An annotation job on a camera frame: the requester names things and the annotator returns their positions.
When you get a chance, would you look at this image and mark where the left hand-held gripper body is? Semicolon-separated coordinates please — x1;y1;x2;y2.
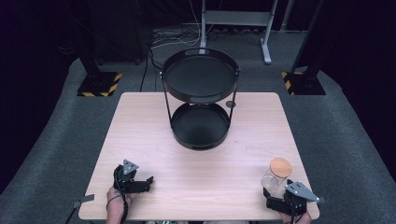
112;159;148;195

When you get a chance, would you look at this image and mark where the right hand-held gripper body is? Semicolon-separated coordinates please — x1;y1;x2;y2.
264;180;320;217

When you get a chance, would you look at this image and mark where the glass jar with wooden lid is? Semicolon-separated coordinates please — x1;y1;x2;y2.
261;157;293;192

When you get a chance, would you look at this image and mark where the person's right hand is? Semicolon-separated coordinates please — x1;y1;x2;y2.
280;210;313;224

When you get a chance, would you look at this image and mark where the person's left hand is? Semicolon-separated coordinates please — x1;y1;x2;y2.
106;186;134;209

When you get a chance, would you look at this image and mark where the black stand with striped base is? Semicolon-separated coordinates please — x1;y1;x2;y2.
280;0;327;96
76;46;123;98

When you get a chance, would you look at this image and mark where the black two-tier round rack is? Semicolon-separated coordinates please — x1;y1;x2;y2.
160;47;241;152

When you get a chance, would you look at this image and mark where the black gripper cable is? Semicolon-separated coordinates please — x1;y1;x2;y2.
113;166;130;224

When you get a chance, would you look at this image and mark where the bundle of floor cables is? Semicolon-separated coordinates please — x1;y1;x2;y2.
139;26;205;92

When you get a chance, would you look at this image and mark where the grey metal stand frame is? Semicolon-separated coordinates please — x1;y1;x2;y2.
199;0;279;65

